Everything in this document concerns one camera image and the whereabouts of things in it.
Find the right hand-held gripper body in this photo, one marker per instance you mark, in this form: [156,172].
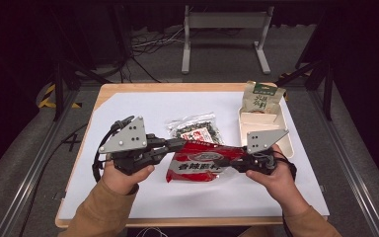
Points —
[263,140]

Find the person's left hand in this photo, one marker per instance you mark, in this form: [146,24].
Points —
[121,182]

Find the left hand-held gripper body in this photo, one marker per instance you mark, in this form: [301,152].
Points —
[130,136]

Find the yellow black hazard tape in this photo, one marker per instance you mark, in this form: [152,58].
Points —
[47,98]

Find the red seasoning packet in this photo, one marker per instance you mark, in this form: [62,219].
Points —
[197,164]

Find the aluminium rail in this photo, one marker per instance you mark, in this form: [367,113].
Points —
[29,177]
[348,171]

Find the white compartment tray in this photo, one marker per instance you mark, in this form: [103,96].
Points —
[260,122]

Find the person's right hand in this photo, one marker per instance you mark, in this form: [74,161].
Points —
[281,187]

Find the white metal stand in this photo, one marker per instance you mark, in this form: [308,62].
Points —
[225,20]

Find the beige green seasoning packet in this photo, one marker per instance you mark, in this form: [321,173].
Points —
[263,98]

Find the black metal stand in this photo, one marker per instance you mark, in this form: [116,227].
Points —
[58,92]
[327,95]

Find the white work board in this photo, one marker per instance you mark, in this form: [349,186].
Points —
[151,112]

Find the clear dried seaweed packet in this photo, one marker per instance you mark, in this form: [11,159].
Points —
[194,126]

